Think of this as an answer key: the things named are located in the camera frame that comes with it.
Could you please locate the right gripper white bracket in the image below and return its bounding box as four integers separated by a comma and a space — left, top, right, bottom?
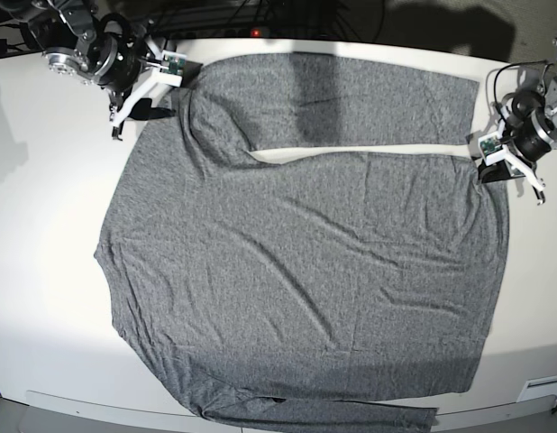
93, 13, 203, 140

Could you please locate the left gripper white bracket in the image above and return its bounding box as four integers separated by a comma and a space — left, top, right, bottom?
478, 92, 552, 206

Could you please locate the grey long-sleeve T-shirt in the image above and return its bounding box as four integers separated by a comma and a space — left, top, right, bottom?
95, 53, 509, 432

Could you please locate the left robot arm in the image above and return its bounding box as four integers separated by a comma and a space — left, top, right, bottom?
477, 37, 557, 206

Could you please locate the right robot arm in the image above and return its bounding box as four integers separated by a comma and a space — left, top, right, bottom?
0, 1, 202, 140

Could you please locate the black power strip with LED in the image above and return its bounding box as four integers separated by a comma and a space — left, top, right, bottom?
152, 19, 336, 41

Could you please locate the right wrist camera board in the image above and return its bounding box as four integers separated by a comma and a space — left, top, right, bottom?
162, 51, 187, 77

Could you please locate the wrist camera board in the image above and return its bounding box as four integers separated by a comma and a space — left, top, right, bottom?
478, 133, 502, 161
162, 51, 187, 77

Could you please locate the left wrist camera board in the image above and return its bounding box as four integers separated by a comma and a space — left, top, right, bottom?
478, 133, 502, 161

